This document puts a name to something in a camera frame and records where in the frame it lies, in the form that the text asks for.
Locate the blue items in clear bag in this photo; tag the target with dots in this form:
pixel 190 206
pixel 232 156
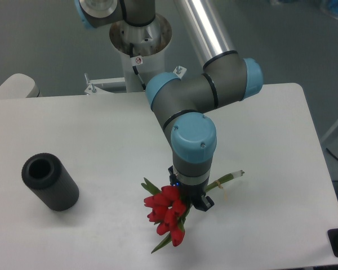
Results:
pixel 330 8

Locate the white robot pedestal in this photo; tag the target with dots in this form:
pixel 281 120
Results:
pixel 141 50

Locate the white chair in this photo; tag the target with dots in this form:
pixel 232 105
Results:
pixel 19 86

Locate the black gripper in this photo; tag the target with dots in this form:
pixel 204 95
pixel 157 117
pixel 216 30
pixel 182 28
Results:
pixel 193 188

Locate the white metal mounting bracket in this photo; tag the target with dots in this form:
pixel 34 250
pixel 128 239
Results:
pixel 108 85

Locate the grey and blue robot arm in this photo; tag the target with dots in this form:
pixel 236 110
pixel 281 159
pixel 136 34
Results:
pixel 180 106

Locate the red tulip bouquet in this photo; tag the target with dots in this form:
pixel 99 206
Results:
pixel 169 210

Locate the black ribbed cylindrical vase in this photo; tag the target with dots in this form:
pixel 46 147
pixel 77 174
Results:
pixel 45 175

